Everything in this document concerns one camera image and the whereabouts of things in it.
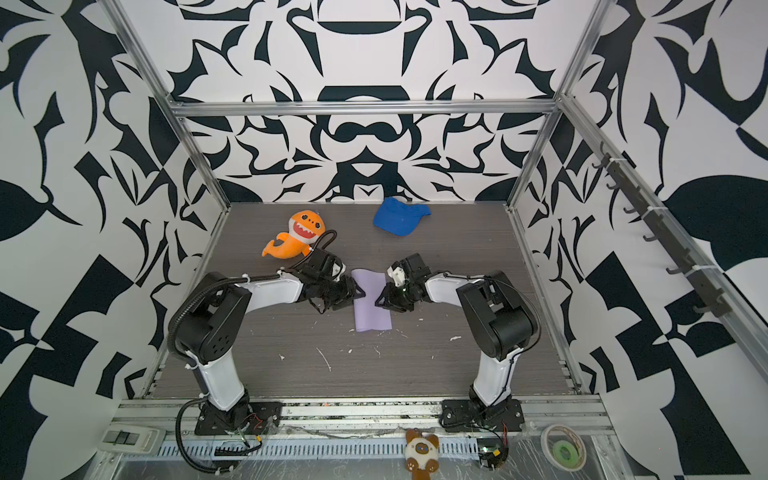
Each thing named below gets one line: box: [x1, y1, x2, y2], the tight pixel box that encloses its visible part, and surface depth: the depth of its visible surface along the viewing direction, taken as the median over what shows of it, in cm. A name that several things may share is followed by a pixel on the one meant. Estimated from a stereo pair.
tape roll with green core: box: [540, 424, 587, 472], surface depth 71 cm
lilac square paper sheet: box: [351, 268, 392, 332], surface depth 93 cm
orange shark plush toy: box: [262, 210, 327, 259], surface depth 104 cm
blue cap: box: [373, 196, 432, 237], surface depth 117 cm
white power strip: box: [98, 423, 166, 455], surface depth 70 cm
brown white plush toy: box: [404, 428, 439, 480], surface depth 69 cm
